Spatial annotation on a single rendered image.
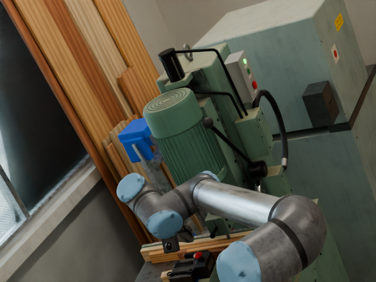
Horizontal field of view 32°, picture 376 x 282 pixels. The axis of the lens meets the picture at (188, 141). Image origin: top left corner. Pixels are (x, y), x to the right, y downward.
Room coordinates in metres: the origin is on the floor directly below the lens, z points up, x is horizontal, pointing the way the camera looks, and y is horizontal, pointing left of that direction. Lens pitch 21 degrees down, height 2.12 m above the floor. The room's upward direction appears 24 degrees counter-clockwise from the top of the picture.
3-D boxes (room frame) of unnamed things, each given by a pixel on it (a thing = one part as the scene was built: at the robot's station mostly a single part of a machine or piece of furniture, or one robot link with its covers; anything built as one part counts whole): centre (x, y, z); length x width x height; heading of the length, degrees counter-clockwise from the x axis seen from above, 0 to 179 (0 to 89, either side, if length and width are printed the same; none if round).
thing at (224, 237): (2.03, 0.07, 0.92); 0.60 x 0.02 x 0.05; 62
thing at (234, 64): (2.19, -0.27, 1.40); 0.10 x 0.06 x 0.16; 152
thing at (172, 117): (1.98, 0.01, 1.35); 0.18 x 0.18 x 0.31
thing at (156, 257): (1.99, 0.03, 0.92); 0.62 x 0.02 x 0.04; 62
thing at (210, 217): (1.99, 0.00, 1.03); 0.14 x 0.07 x 0.09; 152
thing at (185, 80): (2.10, -0.06, 1.53); 0.08 x 0.08 x 0.17; 62
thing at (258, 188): (2.03, -0.16, 1.02); 0.12 x 0.03 x 0.12; 152
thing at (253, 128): (2.09, -0.23, 1.22); 0.09 x 0.08 x 0.15; 152
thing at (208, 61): (2.23, -0.13, 1.16); 0.22 x 0.22 x 0.72; 62
